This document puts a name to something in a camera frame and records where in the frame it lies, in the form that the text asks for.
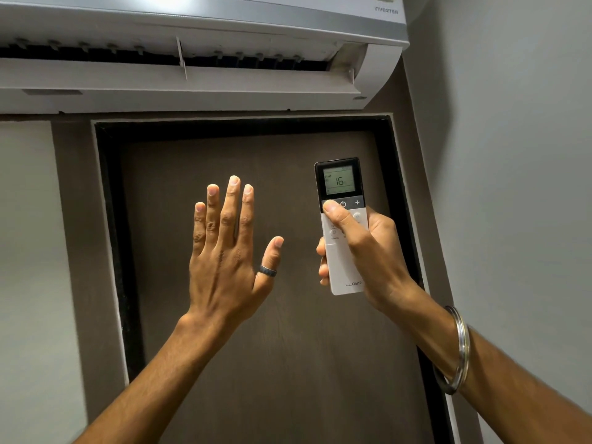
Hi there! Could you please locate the silver metal bangle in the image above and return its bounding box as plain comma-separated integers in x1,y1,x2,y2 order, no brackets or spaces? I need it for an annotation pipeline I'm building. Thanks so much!
433,305,471,395

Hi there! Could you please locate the person's left hand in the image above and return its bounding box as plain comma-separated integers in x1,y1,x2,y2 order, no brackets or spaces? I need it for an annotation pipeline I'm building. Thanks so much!
178,175,285,335

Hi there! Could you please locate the white wall air conditioner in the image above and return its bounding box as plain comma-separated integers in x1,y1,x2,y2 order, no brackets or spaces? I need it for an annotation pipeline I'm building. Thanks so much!
0,0,410,115

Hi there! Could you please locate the black door frame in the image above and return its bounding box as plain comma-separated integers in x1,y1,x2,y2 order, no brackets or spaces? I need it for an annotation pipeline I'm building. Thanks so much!
94,115,456,444

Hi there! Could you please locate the white air conditioner remote control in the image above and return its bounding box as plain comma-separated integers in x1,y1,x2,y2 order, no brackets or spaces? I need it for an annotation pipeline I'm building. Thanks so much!
314,157,369,296

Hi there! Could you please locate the person's right forearm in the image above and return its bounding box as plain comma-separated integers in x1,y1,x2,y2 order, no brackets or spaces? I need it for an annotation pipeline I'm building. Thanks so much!
370,282,592,444

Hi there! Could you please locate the person's left forearm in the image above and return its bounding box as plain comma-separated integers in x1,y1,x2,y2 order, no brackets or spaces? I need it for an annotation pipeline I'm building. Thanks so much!
74,314,241,444

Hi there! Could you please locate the person's right hand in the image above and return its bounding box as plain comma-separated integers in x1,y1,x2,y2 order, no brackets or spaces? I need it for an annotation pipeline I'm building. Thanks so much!
316,199,419,315

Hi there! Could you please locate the brown wooden door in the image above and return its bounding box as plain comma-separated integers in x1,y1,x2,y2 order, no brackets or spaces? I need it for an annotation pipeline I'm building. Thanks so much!
118,130,438,444

